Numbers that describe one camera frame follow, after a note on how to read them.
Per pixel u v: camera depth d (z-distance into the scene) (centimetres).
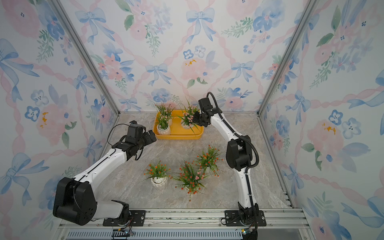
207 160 80
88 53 88
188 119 88
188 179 72
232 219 74
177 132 106
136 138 66
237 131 60
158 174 74
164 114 100
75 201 40
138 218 74
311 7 69
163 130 100
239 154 58
